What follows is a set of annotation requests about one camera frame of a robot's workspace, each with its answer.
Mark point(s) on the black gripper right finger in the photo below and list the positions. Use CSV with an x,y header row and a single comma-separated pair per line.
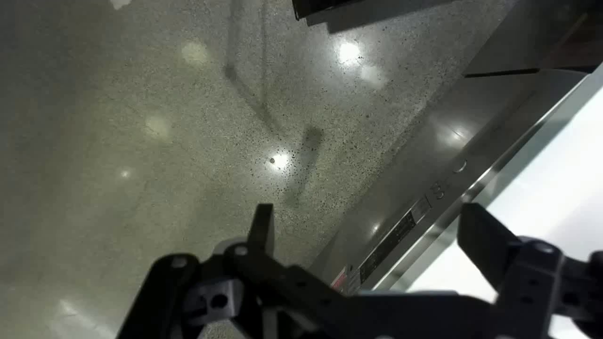
x,y
539,276

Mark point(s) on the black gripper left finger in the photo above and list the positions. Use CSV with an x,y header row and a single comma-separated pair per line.
x,y
189,295

